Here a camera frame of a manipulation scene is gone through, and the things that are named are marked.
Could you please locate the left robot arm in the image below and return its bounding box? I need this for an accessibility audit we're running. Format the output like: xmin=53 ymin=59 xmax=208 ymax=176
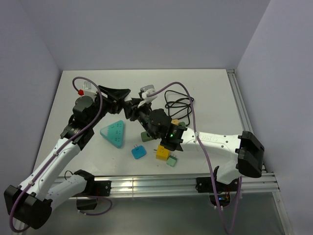
xmin=4 ymin=86 xmax=131 ymax=233

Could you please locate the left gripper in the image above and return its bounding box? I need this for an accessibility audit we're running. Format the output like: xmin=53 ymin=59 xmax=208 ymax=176
xmin=89 ymin=86 xmax=131 ymax=128

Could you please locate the light green plug adapter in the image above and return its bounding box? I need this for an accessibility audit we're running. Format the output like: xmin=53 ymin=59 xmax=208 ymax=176
xmin=166 ymin=155 xmax=178 ymax=167

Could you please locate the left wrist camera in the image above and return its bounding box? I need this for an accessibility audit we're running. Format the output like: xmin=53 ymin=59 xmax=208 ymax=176
xmin=78 ymin=81 xmax=97 ymax=98

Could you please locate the green power strip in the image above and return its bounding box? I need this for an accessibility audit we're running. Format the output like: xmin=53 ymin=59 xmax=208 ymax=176
xmin=140 ymin=122 xmax=187 ymax=142

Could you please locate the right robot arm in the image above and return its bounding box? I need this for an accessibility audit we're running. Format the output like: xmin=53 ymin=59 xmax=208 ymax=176
xmin=122 ymin=98 xmax=265 ymax=191

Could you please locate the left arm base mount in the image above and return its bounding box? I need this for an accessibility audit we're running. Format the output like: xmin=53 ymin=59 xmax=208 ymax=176
xmin=74 ymin=180 xmax=112 ymax=215

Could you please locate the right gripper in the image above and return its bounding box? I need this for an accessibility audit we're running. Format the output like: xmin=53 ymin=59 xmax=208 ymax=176
xmin=122 ymin=97 xmax=158 ymax=140

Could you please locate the aluminium rail frame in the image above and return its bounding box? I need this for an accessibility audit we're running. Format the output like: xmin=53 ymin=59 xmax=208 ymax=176
xmin=12 ymin=69 xmax=294 ymax=235

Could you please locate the yellow cube socket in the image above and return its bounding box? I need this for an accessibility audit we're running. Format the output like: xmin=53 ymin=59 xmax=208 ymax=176
xmin=154 ymin=145 xmax=170 ymax=161

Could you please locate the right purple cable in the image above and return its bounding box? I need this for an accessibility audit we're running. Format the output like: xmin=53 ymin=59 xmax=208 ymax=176
xmin=148 ymin=82 xmax=243 ymax=235

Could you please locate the small orange plug adapter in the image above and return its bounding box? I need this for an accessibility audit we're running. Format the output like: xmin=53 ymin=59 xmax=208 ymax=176
xmin=171 ymin=119 xmax=179 ymax=125

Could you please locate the teal triangular power strip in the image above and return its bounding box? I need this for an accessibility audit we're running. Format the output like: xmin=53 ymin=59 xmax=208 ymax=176
xmin=100 ymin=120 xmax=124 ymax=148

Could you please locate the blue plug adapter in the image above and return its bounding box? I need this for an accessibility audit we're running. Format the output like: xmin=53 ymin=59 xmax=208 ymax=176
xmin=131 ymin=145 xmax=147 ymax=160

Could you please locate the black power cord with plug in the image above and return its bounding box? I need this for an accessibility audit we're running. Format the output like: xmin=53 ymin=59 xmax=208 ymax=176
xmin=164 ymin=90 xmax=196 ymax=127

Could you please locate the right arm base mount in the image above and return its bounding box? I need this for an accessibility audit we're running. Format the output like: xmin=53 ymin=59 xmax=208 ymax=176
xmin=195 ymin=166 xmax=239 ymax=208

